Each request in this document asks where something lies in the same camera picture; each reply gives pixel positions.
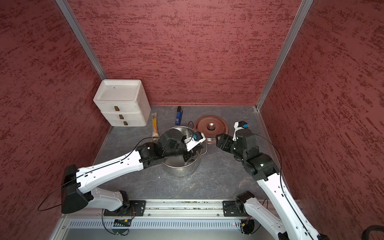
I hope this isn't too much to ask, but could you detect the stainless steel pot lid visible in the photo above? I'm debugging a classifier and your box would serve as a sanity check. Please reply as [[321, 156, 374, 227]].
[[194, 115, 229, 145]]

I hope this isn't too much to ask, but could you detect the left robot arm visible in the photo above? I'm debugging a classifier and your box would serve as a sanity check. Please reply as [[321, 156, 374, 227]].
[[61, 135, 206, 215]]

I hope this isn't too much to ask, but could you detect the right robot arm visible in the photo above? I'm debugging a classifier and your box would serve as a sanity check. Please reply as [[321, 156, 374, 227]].
[[216, 129, 329, 240]]

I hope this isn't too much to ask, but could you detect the blue black stapler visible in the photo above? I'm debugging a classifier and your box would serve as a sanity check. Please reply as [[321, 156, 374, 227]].
[[175, 106, 183, 126]]

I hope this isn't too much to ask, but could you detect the orange yellow sachet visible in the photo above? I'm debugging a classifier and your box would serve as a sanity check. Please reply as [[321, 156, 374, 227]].
[[152, 113, 160, 142]]

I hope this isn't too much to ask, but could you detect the white three-drawer box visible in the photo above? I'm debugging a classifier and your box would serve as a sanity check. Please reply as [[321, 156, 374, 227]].
[[94, 79, 151, 127]]

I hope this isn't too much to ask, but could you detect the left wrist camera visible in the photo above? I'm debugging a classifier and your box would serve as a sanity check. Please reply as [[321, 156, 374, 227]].
[[184, 132, 206, 152]]

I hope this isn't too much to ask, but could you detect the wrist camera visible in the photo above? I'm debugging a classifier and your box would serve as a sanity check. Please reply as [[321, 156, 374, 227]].
[[184, 132, 206, 152], [233, 121, 249, 141]]

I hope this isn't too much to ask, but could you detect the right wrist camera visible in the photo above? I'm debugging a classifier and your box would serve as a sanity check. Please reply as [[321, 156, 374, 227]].
[[233, 121, 249, 141]]

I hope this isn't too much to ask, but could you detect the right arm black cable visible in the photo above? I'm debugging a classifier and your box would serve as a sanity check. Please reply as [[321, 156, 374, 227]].
[[251, 133, 307, 232]]

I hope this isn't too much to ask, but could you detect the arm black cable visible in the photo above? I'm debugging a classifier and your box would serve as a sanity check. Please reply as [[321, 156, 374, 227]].
[[251, 133, 307, 232], [37, 120, 196, 212]]

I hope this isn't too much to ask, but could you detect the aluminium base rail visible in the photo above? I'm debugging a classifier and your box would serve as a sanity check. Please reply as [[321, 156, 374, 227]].
[[68, 199, 247, 219]]

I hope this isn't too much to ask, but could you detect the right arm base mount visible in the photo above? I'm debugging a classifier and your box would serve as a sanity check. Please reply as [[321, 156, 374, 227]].
[[223, 191, 255, 217]]

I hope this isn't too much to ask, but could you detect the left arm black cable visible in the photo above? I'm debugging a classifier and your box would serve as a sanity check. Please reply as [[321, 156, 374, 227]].
[[37, 120, 196, 212]]

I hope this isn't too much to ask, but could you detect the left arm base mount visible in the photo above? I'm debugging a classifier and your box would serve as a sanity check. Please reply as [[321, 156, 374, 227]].
[[103, 191, 147, 219]]

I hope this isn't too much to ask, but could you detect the white vented cable duct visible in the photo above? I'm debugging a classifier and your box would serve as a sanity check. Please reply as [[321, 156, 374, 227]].
[[68, 219, 241, 230]]

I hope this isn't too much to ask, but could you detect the aluminium right corner post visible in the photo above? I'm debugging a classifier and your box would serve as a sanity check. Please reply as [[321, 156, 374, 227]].
[[256, 0, 314, 111]]

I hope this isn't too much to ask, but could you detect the aluminium corner post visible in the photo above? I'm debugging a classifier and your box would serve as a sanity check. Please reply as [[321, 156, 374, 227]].
[[55, 0, 108, 80], [256, 0, 314, 111]]

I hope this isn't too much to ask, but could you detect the aluminium left corner post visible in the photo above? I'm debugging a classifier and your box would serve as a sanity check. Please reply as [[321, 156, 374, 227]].
[[55, 0, 108, 80]]

